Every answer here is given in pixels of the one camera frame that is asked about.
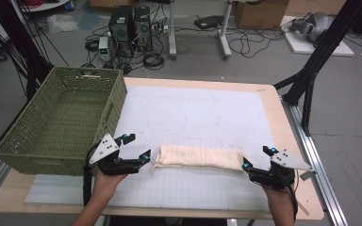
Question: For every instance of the clear plastic bag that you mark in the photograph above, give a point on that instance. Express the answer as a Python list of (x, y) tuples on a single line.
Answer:
[(62, 23)]

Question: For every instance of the brown cardboard box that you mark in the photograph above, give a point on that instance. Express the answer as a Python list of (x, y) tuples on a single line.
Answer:
[(260, 12)]

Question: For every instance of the white desk leg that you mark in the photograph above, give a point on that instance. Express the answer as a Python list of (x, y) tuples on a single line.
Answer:
[(224, 31), (172, 29)]

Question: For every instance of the white grid mat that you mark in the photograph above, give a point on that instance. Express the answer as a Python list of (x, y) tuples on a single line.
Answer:
[(194, 113)]

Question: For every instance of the white power supply unit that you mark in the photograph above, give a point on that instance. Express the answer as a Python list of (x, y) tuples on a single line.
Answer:
[(104, 48)]

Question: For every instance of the beige towel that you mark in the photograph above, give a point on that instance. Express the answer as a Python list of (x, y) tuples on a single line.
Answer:
[(198, 157)]

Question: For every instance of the white floor board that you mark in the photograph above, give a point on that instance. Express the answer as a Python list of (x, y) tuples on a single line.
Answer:
[(322, 47)]

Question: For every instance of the person's right hand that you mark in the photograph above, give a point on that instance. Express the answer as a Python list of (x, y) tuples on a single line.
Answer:
[(278, 196)]

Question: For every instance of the green woven basket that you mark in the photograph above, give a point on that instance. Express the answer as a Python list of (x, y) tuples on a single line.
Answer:
[(62, 119)]

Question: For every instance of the grey rounded device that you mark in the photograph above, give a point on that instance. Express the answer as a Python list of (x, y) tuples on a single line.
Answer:
[(314, 25)]

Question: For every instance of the black computer tower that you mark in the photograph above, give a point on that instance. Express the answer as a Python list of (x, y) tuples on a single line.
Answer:
[(143, 28), (121, 29)]

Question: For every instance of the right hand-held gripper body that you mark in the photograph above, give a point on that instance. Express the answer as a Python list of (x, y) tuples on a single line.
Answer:
[(284, 166)]

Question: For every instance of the black flat device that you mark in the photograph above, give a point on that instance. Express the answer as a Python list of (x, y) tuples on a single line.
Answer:
[(209, 22)]

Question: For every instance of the black metal frame stand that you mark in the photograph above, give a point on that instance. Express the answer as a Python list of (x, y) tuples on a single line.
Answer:
[(320, 53), (22, 44)]

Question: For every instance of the person's left hand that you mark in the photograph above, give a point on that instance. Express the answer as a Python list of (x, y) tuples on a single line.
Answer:
[(106, 185)]

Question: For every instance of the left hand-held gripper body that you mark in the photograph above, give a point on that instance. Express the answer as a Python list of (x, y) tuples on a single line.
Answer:
[(106, 150)]

